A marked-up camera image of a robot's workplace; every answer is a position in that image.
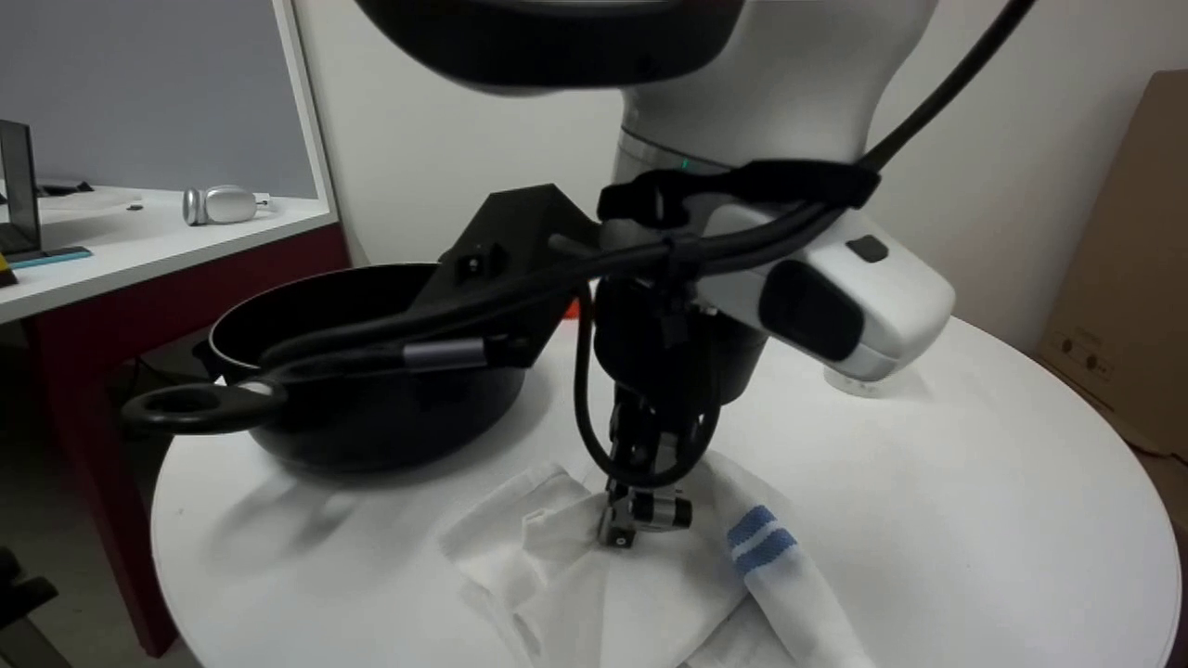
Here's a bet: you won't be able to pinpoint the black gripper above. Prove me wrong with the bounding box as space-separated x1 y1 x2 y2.
593 280 764 548

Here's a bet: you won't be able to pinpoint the white towel blue stripes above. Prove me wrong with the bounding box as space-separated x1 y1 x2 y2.
438 457 879 668

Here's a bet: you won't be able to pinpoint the black cooking pot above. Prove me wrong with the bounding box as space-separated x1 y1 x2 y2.
123 264 568 480

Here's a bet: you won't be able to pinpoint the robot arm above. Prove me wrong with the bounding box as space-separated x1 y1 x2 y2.
357 0 955 545

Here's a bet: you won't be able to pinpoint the clear measuring cup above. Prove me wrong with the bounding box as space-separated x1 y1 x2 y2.
822 368 920 402

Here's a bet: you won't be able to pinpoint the silver can on desk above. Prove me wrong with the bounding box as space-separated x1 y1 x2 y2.
180 185 263 228

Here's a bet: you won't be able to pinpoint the cardboard box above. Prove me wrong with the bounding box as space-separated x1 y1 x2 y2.
1038 72 1188 459

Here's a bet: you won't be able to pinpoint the white side desk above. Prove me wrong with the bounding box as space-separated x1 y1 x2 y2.
0 190 348 657

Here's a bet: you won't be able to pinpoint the grey stand on desk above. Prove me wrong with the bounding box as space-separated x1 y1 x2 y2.
0 119 42 256

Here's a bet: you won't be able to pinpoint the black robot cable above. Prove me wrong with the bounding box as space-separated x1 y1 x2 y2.
257 0 1035 495

